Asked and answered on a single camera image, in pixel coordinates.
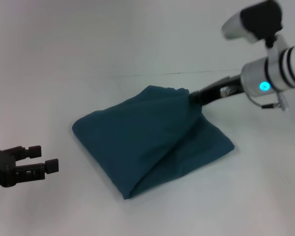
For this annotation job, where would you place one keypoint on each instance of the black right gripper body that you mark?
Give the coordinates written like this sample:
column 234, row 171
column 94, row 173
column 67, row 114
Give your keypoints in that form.
column 223, row 88

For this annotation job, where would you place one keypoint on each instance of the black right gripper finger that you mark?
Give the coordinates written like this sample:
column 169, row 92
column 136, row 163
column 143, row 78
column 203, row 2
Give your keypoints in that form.
column 195, row 97

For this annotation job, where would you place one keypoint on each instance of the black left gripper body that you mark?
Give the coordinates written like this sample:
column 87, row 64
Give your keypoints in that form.
column 2, row 167

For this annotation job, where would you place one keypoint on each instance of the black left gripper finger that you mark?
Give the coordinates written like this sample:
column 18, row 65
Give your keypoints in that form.
column 33, row 152
column 39, row 169

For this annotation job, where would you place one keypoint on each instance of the teal blue shirt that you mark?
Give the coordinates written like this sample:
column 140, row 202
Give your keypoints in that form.
column 150, row 137

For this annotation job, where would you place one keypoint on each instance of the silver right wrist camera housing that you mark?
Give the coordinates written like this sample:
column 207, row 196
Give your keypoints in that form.
column 253, row 19

